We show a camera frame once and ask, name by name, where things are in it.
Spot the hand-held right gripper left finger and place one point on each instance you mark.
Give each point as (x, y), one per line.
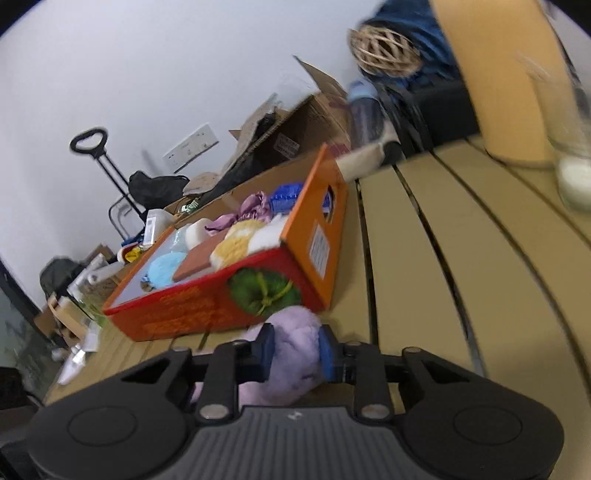
(262, 355)

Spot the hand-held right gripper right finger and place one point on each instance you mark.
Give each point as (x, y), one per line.
(328, 355)

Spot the purple fuzzy headband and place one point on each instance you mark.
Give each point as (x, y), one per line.
(295, 346)

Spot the pink white layered sponge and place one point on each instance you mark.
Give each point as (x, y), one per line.
(198, 261)

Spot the red cardboard box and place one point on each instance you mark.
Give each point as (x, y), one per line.
(314, 240)

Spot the yellow white plush toy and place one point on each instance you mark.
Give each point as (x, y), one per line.
(240, 240)

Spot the teal mesh bath pouf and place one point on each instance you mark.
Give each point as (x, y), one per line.
(164, 272)

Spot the white round sponge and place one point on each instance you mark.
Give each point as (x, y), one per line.
(197, 233)

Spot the blue tissue pack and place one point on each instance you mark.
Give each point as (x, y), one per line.
(286, 198)

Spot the wooden slat folding table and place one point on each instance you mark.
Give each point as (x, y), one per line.
(438, 254)

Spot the brown cardboard tray box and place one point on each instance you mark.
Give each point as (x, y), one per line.
(203, 203)

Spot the small white box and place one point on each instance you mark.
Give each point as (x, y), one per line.
(157, 226)

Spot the green spray bottle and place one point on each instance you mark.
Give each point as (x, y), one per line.
(90, 295)

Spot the clear plastic packaging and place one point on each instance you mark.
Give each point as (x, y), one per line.
(78, 355)

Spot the black bag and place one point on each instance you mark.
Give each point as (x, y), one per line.
(157, 189)

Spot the dark green backpack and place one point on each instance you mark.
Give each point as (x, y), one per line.
(60, 277)

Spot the open torn cardboard box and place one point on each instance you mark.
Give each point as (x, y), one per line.
(295, 134)

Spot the blue-capped water bottle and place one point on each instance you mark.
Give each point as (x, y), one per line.
(367, 113)

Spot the dark framed glass door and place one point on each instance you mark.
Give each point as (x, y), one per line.
(14, 323)

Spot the black suitcase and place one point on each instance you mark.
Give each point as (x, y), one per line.
(443, 110)

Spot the wicker ball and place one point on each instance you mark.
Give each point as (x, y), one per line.
(381, 50)

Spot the clear glass cup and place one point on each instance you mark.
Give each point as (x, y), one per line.
(570, 152)

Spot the yellow thermos jug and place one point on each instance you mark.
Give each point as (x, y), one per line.
(494, 83)

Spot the blue jacket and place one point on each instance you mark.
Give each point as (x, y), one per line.
(429, 41)

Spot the white folding stool frame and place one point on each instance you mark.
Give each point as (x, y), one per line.
(121, 221)

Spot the white wall socket strip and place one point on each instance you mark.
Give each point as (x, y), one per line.
(190, 145)

